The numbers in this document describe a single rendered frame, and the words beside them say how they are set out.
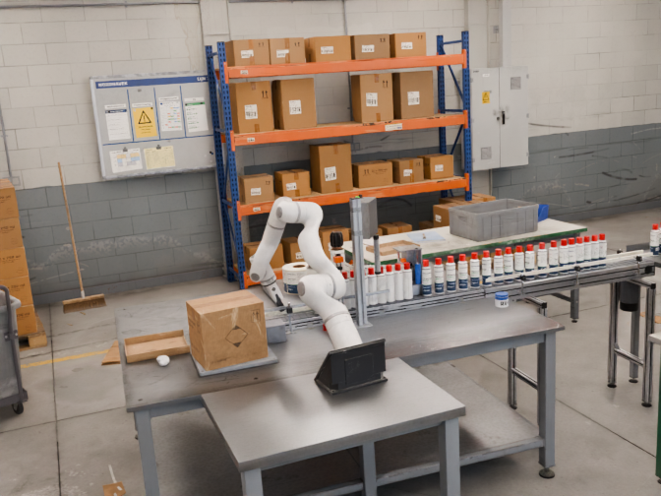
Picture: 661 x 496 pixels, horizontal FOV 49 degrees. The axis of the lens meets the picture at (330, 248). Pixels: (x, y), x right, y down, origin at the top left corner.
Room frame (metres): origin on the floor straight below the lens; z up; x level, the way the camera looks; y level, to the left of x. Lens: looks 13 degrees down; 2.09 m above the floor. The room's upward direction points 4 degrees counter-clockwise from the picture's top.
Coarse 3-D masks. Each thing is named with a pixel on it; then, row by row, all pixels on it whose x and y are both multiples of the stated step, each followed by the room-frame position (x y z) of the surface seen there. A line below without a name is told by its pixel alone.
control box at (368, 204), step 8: (368, 200) 3.65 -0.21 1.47; (376, 200) 3.74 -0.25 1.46; (368, 208) 3.59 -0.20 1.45; (376, 208) 3.73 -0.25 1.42; (368, 216) 3.59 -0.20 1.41; (376, 216) 3.72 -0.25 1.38; (368, 224) 3.59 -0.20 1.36; (376, 224) 3.72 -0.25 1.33; (368, 232) 3.59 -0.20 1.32; (376, 232) 3.71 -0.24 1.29
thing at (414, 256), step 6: (402, 252) 3.97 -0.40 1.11; (408, 252) 4.01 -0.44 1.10; (414, 252) 4.01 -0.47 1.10; (420, 252) 3.93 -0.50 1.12; (402, 258) 3.98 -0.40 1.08; (408, 258) 4.01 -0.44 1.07; (414, 258) 4.01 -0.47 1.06; (420, 258) 3.93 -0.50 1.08; (420, 264) 3.93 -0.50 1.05; (414, 270) 3.97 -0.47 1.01; (414, 276) 3.97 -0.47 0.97; (414, 282) 3.93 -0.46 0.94; (414, 288) 3.88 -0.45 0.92; (420, 288) 3.89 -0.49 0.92; (414, 294) 3.88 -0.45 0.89
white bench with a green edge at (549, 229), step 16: (544, 224) 5.89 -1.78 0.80; (560, 224) 5.85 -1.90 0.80; (448, 240) 5.54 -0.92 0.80; (464, 240) 5.50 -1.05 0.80; (496, 240) 5.43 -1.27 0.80; (512, 240) 5.43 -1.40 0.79; (528, 240) 5.48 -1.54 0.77; (544, 240) 5.59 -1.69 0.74; (560, 240) 5.64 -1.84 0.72; (352, 256) 5.34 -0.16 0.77; (368, 256) 5.20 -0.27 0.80; (384, 256) 5.17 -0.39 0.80; (400, 256) 5.13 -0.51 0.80; (432, 256) 5.18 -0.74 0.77; (576, 304) 5.69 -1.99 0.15
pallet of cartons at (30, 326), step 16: (0, 192) 5.88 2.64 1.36; (0, 208) 5.87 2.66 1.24; (16, 208) 5.93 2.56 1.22; (0, 224) 5.86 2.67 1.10; (16, 224) 5.91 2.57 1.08; (0, 240) 5.85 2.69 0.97; (16, 240) 5.90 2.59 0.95; (0, 256) 5.84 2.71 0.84; (16, 256) 5.89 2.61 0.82; (0, 272) 5.83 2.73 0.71; (16, 272) 5.89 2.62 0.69; (16, 288) 5.88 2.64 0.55; (32, 304) 5.92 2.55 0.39; (32, 320) 5.91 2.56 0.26; (32, 336) 5.92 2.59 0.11
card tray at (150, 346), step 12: (144, 336) 3.54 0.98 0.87; (156, 336) 3.56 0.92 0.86; (168, 336) 3.58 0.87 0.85; (180, 336) 3.59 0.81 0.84; (132, 348) 3.45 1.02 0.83; (144, 348) 3.44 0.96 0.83; (156, 348) 3.43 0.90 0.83; (168, 348) 3.32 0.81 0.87; (180, 348) 3.34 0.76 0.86; (132, 360) 3.27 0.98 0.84
